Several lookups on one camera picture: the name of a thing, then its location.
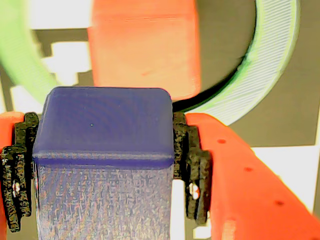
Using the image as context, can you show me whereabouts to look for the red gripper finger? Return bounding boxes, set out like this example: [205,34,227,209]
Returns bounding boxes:
[0,111,40,233]
[171,112,320,240]

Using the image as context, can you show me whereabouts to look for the blue cube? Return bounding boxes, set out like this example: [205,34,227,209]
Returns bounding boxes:
[31,86,175,240]

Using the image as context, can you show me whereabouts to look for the red cube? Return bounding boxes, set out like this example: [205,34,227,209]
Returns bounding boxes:
[87,0,202,101]

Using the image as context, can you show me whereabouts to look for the black white marker board mat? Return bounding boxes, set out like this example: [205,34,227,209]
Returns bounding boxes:
[0,0,320,240]

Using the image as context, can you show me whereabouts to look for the green plastic ring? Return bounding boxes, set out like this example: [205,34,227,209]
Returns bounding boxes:
[0,0,301,127]

